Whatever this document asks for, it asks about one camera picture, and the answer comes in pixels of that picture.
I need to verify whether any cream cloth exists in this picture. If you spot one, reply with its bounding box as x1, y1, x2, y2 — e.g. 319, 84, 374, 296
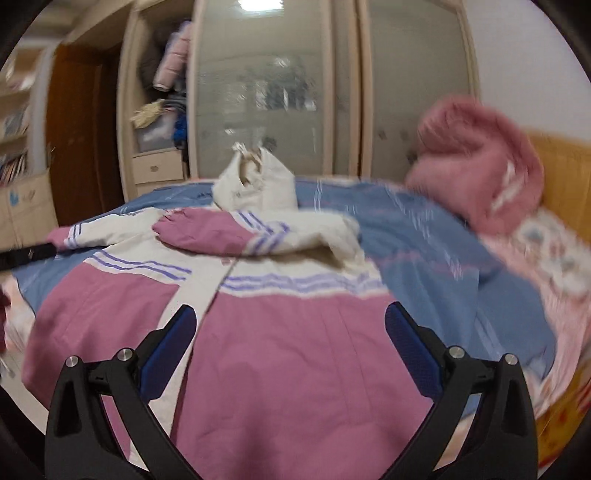
130, 99, 167, 130

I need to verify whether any bookshelf with books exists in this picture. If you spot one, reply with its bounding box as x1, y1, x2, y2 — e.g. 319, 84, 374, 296
0, 46, 47, 185

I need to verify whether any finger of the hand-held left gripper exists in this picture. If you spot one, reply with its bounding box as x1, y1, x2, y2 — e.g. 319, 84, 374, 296
0, 243, 57, 273

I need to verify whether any pink bed sheet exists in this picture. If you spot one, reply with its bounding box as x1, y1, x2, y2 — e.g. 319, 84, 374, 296
478, 231, 589, 416

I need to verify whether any orange bag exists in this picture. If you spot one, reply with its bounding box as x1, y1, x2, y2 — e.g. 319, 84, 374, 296
536, 369, 587, 472

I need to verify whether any pink and white jacket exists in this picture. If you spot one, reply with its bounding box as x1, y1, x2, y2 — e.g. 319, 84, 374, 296
21, 142, 437, 480

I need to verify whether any beige wardrobe drawer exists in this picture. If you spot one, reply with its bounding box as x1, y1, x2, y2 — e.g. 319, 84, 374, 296
133, 150, 185, 184

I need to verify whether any beige wardrobe with glass doors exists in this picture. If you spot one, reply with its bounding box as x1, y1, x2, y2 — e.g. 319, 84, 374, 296
115, 0, 481, 204

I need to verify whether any blue cloth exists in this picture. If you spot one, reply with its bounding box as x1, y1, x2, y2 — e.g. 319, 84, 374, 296
172, 113, 189, 148

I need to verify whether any rolled pink quilt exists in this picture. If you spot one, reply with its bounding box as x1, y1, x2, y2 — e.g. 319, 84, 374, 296
405, 95, 546, 236

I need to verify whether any clear storage bin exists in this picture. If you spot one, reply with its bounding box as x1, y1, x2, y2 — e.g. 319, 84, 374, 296
136, 115, 178, 153

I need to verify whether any dark hanging coat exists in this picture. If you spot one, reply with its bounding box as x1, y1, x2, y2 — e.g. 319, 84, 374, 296
139, 28, 171, 88

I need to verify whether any wooden headboard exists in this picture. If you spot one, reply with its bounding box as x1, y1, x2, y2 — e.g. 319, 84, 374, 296
526, 131, 591, 222

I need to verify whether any blue plaid blanket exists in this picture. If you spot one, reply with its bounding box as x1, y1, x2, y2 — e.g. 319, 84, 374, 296
11, 178, 557, 416

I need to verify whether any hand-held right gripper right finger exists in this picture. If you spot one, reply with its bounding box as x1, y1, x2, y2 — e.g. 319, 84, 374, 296
384, 301, 539, 480

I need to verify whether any light wooden cabinet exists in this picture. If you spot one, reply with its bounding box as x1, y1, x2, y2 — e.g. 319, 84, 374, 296
0, 168, 58, 252

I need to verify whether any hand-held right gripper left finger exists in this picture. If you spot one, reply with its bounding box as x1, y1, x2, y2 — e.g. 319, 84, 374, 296
45, 304, 199, 480

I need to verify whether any floral cream blanket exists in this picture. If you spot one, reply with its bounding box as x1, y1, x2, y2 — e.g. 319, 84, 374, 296
512, 212, 591, 319

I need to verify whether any brown wooden door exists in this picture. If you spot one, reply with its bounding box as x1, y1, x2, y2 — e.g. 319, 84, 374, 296
46, 44, 125, 227

